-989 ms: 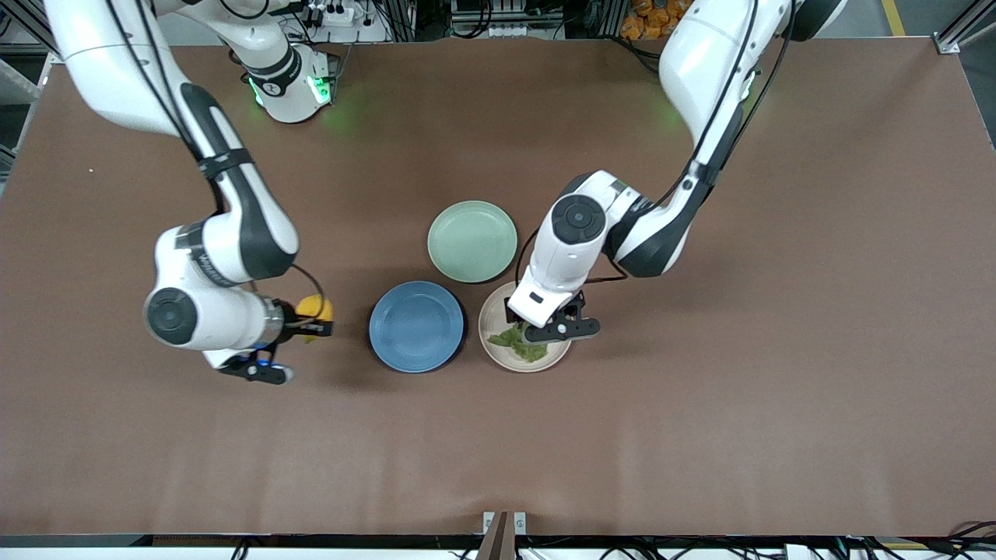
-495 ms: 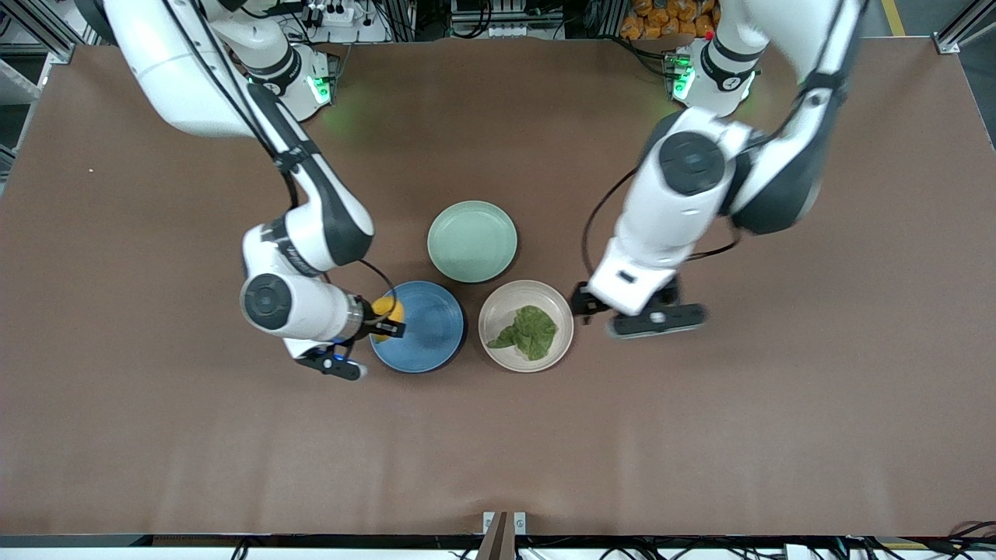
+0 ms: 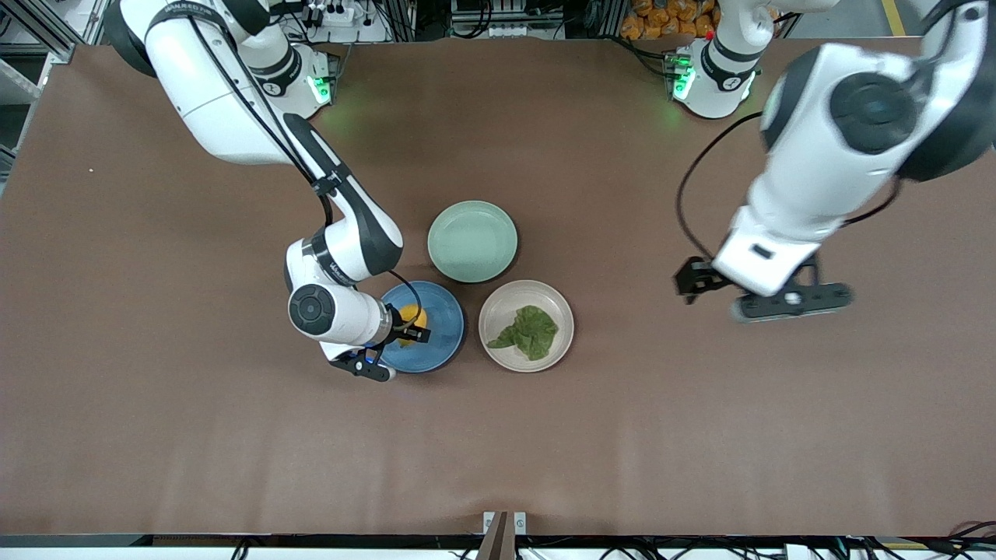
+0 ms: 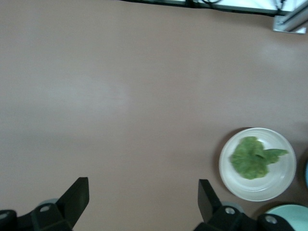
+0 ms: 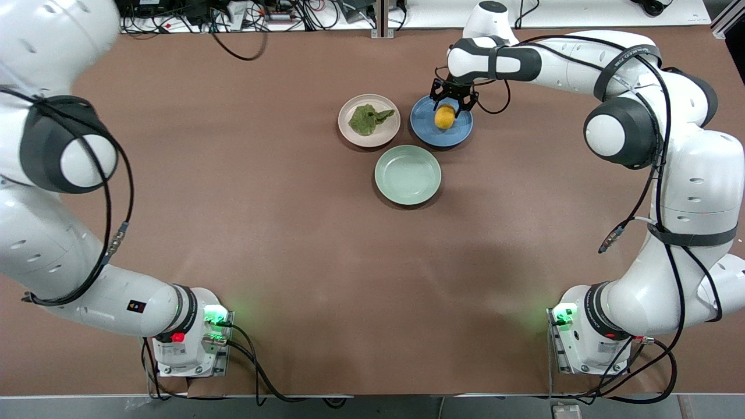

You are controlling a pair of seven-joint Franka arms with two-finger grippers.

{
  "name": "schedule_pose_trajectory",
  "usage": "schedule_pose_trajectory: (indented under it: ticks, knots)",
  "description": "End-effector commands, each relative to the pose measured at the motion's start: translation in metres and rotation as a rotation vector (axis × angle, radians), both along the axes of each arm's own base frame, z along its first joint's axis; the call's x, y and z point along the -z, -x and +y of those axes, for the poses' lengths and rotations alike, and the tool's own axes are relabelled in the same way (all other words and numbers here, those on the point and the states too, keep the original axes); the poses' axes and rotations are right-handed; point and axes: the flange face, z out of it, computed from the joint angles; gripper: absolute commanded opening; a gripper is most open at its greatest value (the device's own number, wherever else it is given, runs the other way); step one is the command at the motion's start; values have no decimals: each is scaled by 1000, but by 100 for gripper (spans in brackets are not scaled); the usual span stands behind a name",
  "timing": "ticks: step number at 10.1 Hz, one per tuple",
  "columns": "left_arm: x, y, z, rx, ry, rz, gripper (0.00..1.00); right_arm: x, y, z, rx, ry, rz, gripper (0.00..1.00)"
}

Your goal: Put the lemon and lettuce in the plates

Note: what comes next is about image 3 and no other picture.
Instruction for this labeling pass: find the yellow lemon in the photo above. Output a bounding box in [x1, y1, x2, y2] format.
[398, 305, 428, 347]

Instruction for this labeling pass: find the green lettuce leaf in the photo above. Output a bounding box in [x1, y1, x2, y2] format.
[486, 305, 559, 362]

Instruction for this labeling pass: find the blue plate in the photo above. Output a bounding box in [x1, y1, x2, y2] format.
[379, 281, 468, 374]

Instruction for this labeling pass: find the beige plate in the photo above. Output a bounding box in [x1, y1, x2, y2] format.
[478, 280, 575, 373]

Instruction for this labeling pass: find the green plate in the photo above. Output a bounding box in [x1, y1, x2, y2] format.
[427, 201, 519, 284]

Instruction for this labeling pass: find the brown table cover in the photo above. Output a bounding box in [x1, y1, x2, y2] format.
[0, 39, 996, 537]

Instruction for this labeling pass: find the bag of orange fruits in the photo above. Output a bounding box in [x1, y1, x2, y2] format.
[620, 0, 718, 41]

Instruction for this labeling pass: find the white power strip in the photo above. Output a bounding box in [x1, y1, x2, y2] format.
[305, 2, 356, 26]

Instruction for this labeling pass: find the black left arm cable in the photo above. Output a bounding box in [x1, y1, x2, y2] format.
[675, 111, 765, 264]

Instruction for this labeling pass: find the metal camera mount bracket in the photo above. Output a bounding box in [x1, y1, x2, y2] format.
[476, 510, 528, 560]

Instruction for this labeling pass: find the black cable under table edge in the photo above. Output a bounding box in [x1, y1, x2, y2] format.
[930, 520, 996, 558]

